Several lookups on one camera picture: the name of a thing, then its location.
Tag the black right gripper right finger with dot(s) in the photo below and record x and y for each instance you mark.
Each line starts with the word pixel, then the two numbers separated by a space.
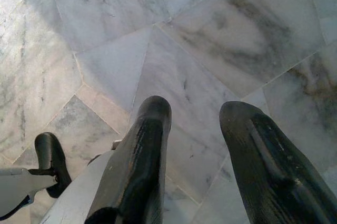
pixel 263 168

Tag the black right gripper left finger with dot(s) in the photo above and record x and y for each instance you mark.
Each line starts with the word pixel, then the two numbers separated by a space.
pixel 147 155

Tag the silver robot left leg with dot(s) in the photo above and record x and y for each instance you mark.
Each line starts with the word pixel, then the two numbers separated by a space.
pixel 50 155

